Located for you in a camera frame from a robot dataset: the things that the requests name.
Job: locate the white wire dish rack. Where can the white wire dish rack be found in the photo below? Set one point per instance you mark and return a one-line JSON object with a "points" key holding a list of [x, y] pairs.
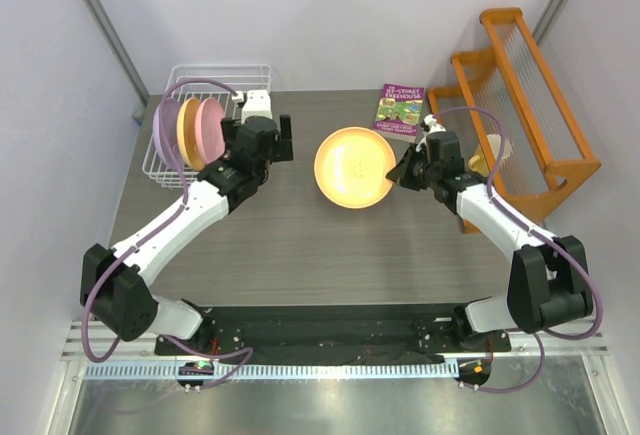
{"points": [[241, 77]]}

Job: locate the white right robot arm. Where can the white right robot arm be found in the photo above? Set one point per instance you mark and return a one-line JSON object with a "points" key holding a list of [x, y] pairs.
{"points": [[548, 288]]}

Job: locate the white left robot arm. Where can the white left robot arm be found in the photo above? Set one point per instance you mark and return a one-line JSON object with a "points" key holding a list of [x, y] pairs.
{"points": [[116, 281]]}

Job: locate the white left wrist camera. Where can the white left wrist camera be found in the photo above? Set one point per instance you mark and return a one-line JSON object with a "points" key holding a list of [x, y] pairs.
{"points": [[253, 103]]}

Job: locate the purple paperback book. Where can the purple paperback book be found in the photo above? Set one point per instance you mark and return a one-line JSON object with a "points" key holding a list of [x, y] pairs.
{"points": [[399, 112]]}

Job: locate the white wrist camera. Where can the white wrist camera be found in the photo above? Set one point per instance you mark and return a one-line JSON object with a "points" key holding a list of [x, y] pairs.
{"points": [[430, 125], [253, 103]]}

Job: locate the orange plate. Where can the orange plate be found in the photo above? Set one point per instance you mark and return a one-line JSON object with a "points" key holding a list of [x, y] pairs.
{"points": [[185, 129]]}

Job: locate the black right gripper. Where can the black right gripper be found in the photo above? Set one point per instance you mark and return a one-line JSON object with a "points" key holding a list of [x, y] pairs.
{"points": [[398, 173]]}

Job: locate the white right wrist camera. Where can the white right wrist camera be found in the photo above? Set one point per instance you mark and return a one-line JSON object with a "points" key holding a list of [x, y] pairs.
{"points": [[430, 125]]}

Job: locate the yellow plate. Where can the yellow plate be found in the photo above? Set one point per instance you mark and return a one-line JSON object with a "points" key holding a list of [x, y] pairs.
{"points": [[351, 165]]}

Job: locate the pink plate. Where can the pink plate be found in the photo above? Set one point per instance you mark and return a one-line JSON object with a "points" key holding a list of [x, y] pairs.
{"points": [[208, 130]]}

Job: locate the orange wooden shelf rack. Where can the orange wooden shelf rack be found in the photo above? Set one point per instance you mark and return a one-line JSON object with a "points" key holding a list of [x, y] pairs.
{"points": [[508, 88]]}

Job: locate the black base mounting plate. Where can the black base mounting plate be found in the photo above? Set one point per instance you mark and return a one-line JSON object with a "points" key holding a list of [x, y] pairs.
{"points": [[336, 335]]}

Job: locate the slotted cable duct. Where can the slotted cable duct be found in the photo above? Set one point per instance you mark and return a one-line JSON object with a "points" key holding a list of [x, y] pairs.
{"points": [[184, 370]]}

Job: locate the pale yellow mug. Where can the pale yellow mug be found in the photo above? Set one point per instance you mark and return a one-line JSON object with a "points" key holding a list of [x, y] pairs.
{"points": [[478, 162]]}

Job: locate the lilac plate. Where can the lilac plate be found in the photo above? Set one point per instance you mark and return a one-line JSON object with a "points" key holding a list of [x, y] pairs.
{"points": [[165, 133]]}

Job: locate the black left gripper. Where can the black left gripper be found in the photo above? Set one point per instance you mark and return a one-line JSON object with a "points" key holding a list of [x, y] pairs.
{"points": [[281, 147]]}

